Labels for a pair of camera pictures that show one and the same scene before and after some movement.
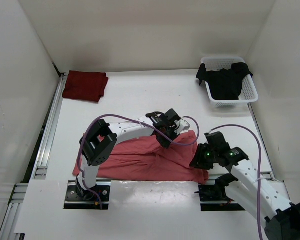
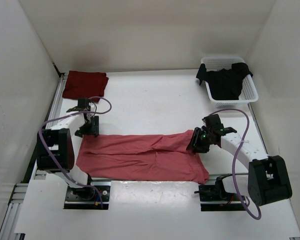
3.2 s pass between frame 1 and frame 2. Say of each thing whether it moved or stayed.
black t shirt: stayed
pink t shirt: stayed
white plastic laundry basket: stayed
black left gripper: moved
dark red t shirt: stayed
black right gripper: moved
